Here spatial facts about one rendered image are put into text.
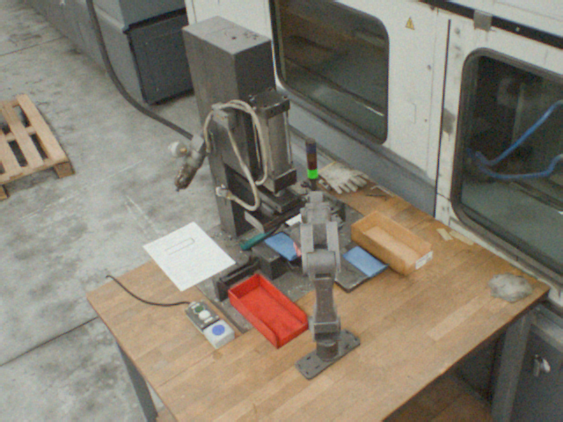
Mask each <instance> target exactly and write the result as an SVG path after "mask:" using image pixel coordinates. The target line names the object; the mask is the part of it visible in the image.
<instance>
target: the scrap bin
mask: <svg viewBox="0 0 563 422"><path fill-rule="evenodd" d="M227 291H228V295H229V296H230V304H231V305H232V306H233V307H234V308H235V309H236V310H237V311H238V312H239V313H240V314H241V315H242V316H243V317H244V318H245V320H246V321H248V322H249V323H250V324H252V325H253V326H254V327H255V328H256V329H257V330H258V331H259V332H260V333H261V334H262V335H263V337H264V338H266V339H267V340H268V341H269V342H270V343H271V344H272V345H273V346H274V347H275V348H276V349H279V348H281V347H282V346H285V345H286V344H287V343H289V342H290V341H292V340H293V339H295V338H297V337H298V335H300V334H301V333H304V332H305V331H307V330H309V321H308V315H307V314H306V313H304V312H303V311H301V310H300V309H299V308H298V307H297V306H296V305H295V304H294V303H293V302H292V301H291V300H290V299H289V298H288V297H287V296H286V295H284V294H283V293H281V292H280V291H279V290H278V289H277V288H276V287H274V286H273V285H272V284H271V283H270V281H269V280H267V279H265V278H264V277H263V276H262V275H261V274H260V273H256V274H254V275H253V276H252V277H250V278H249V279H246V280H243V281H242V283H240V284H238V285H237V286H235V287H233V288H232V289H230V290H227Z"/></svg>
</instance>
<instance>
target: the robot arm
mask: <svg viewBox="0 0 563 422"><path fill-rule="evenodd" d="M310 193H311V194H310V195H309V196H308V197H307V201H308V203H306V206H305V207H306V211H305V208H300V215H301V222H304V223H300V227H298V228H296V229H293V230H292V231H291V235H290V237H291V238H292V240H293V241H294V242H293V244H294V247H295V250H296V253H297V256H298V257H299V256H301V255H302V262H303V273H304V275H308V270H309V279H310V281H311V283H312V285H313V287H314V290H315V303H314V305H313V306H312V309H313V316H309V320H308V321H309V329H310V331H311V337H312V342H316V348H314V349H313V350H311V351H310V353H308V354H307V355H305V356H304V357H303V358H301V359H299V360H297V361H296V362H295V368H296V370H297V371H298V372H299V373H300V374H301V375H303V376H304V377H305V378H306V379H307V380H311V379H312V378H314V377H315V376H317V375H320V374H321V373H322V372H324V371H325V370H327V368H328V367H330V366H331V365H332V364H333V363H335V362H336V361H338V360H340V359H342V358H343V357H344V356H346V355H347V354H349V353H351V352H352V350H353V349H355V348H356V347H358V346H359V345H360V344H361V340H360V339H359V338H357V337H356V336H355V335H354V333H352V332H351V331H350V330H349V329H343V330H341V321H340V314H337V307H336V303H335V302H334V299H333V283H334V281H335V270H336V273H340V258H339V246H338V234H337V231H340V230H342V228H343V227H344V224H345V223H344V222H343V221H342V220H341V219H340V218H339V217H338V215H337V214H335V215H332V210H331V207H332V206H331V205H330V206H329V201H327V202H326V196H325V195H324V194H323V192H321V191H318V192H310ZM324 244H328V248H327V249H326V248H325V246H324ZM307 257H308V260H307ZM334 259H335V264H334Z"/></svg>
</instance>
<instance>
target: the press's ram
mask: <svg viewBox="0 0 563 422"><path fill-rule="evenodd" d="M234 178H235V180H237V181H238V182H239V183H241V184H242V185H243V186H245V188H246V189H249V190H250V191H252V192H253V190H252V186H251V183H250V181H249V179H248V178H245V177H244V176H242V175H241V174H239V173H238V172H237V171H235V172H234ZM255 185H256V184H255ZM256 188H257V190H258V193H259V197H260V198H261V199H263V201H262V202H260V207H259V208H258V209H257V210H255V211H251V210H249V209H248V210H246V211H245V219H246V220H247V221H249V222H250V223H251V224H253V226H254V227H255V228H256V229H258V230H259V231H260V232H262V233H263V234H265V233H267V232H269V231H271V230H273V229H275V228H277V227H279V226H281V224H283V223H284V222H287V221H289V220H291V219H292V218H294V217H296V216H298V215H300V208H305V211H306V207H305V206H306V203H308V201H307V199H306V198H304V197H303V196H301V195H300V194H298V193H297V192H295V191H294V190H292V189H291V188H289V187H288V188H286V189H283V190H281V191H279V192H278V194H276V195H275V194H274V193H272V191H270V190H269V189H267V187H266V186H264V185H256Z"/></svg>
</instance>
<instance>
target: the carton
mask: <svg viewBox="0 0 563 422"><path fill-rule="evenodd" d="M351 240H352V241H354V242H356V243H357V245H360V246H361V247H362V248H363V249H365V250H366V251H368V252H369V253H371V254H372V255H374V256H375V257H377V258H379V259H381V260H382V261H383V262H384V263H385V264H386V265H387V264H389V265H388V266H389V267H390V268H392V269H393V270H395V271H396V272H398V273H399V274H401V275H402V276H404V277H405V276H406V275H408V274H409V273H411V272H413V271H414V270H416V269H418V268H419V267H421V266H423V265H424V264H426V263H427V262H429V260H430V259H432V252H433V251H431V244H430V243H429V242H428V241H427V240H424V239H423V238H421V237H419V236H417V235H416V234H414V233H413V232H412V231H410V230H408V229H406V228H404V227H402V226H401V224H399V223H398V222H395V221H394V220H392V219H391V218H389V217H387V216H386V215H384V214H382V213H381V212H379V211H374V212H372V213H370V214H369V215H366V216H365V217H363V218H362V219H361V220H359V221H356V222H354V223H352V224H351Z"/></svg>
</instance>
